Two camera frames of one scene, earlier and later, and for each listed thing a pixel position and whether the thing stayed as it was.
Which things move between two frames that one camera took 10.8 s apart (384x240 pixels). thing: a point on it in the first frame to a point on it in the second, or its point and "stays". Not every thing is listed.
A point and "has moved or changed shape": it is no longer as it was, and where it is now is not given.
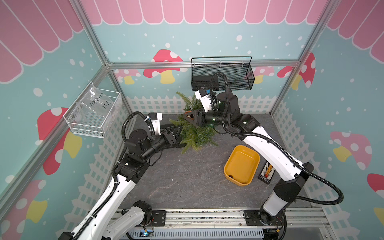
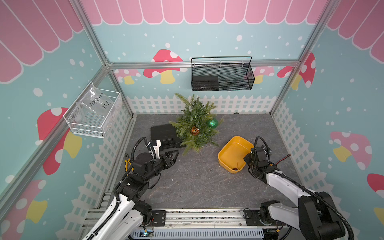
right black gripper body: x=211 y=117 to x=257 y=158
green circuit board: x=146 y=233 stays
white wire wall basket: x=92 y=113 stays
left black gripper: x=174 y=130 to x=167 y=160
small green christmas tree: x=194 y=137 stays
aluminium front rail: x=235 y=218 stays
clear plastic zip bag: x=95 y=103 stays
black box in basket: x=199 y=81 stays
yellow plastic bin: x=242 y=165 has moved or changed shape
